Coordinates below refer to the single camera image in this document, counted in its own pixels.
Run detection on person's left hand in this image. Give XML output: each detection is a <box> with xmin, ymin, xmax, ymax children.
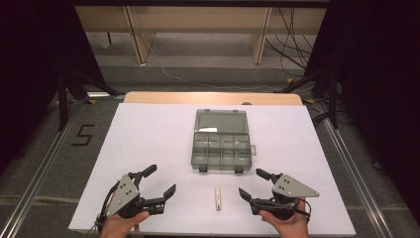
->
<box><xmin>98</xmin><ymin>210</ymin><xmax>151</xmax><ymax>238</ymax></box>

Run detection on black floor cables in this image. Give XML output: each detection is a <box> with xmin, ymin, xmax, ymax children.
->
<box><xmin>305</xmin><ymin>97</ymin><xmax>335</xmax><ymax>129</ymax></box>

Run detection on white table sheet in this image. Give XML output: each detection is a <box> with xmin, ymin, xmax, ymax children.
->
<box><xmin>67</xmin><ymin>102</ymin><xmax>358</xmax><ymax>237</ymax></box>

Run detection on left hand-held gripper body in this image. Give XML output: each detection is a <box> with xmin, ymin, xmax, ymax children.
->
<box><xmin>105</xmin><ymin>172</ymin><xmax>157</xmax><ymax>219</ymax></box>

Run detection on black metal stand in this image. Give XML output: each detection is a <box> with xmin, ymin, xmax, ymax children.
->
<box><xmin>274</xmin><ymin>66</ymin><xmax>342</xmax><ymax>130</ymax></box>
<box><xmin>54</xmin><ymin>67</ymin><xmax>126</xmax><ymax>132</ymax></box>

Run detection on small beige metal bar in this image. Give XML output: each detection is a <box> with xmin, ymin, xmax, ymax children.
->
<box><xmin>214</xmin><ymin>186</ymin><xmax>222</xmax><ymax>212</ymax></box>

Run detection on black tape floor numeral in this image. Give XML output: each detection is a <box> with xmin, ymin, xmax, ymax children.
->
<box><xmin>71</xmin><ymin>124</ymin><xmax>96</xmax><ymax>147</ymax></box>

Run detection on light wooden table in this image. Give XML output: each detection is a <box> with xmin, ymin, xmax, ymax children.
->
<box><xmin>123</xmin><ymin>90</ymin><xmax>304</xmax><ymax>107</ymax></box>

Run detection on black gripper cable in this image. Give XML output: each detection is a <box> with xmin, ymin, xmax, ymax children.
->
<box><xmin>94</xmin><ymin>179</ymin><xmax>122</xmax><ymax>234</ymax></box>
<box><xmin>295</xmin><ymin>197</ymin><xmax>313</xmax><ymax>223</ymax></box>

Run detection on bundle of black cables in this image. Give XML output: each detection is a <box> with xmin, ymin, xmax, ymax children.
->
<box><xmin>264</xmin><ymin>7</ymin><xmax>315</xmax><ymax>79</ymax></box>

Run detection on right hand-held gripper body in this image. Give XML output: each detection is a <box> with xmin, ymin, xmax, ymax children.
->
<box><xmin>251</xmin><ymin>174</ymin><xmax>321</xmax><ymax>221</ymax></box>

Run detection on aluminium floor rail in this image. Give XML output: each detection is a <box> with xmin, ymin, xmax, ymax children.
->
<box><xmin>0</xmin><ymin>98</ymin><xmax>85</xmax><ymax>238</ymax></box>
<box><xmin>316</xmin><ymin>101</ymin><xmax>395</xmax><ymax>238</ymax></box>

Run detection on beige wooden desk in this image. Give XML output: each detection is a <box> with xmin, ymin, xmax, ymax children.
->
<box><xmin>74</xmin><ymin>5</ymin><xmax>329</xmax><ymax>66</ymax></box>

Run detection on dark curtain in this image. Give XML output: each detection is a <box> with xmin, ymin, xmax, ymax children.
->
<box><xmin>303</xmin><ymin>0</ymin><xmax>420</xmax><ymax>219</ymax></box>
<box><xmin>0</xmin><ymin>0</ymin><xmax>107</xmax><ymax>173</ymax></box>

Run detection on thin white floor cable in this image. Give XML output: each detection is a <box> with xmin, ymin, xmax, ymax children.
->
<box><xmin>148</xmin><ymin>46</ymin><xmax>315</xmax><ymax>93</ymax></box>

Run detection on clear grey compartment box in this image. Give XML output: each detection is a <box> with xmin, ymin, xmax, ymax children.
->
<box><xmin>190</xmin><ymin>108</ymin><xmax>258</xmax><ymax>175</ymax></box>

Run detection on person's right hand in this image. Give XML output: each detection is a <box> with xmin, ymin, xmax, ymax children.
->
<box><xmin>259</xmin><ymin>197</ymin><xmax>310</xmax><ymax>238</ymax></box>

